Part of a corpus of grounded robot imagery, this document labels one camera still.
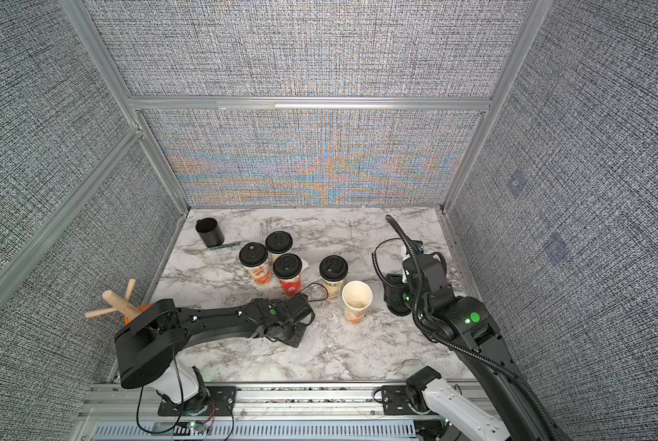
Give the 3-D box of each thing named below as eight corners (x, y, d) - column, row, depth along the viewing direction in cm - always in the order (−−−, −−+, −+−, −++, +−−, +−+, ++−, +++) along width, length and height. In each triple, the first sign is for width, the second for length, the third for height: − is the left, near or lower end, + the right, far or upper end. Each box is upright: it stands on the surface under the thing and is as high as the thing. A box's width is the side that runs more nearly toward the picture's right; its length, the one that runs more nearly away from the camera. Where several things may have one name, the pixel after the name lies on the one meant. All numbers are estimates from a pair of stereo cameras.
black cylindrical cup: (201, 247, 109) (192, 232, 102) (206, 232, 114) (198, 217, 107) (221, 247, 109) (214, 232, 102) (226, 232, 114) (219, 217, 107)
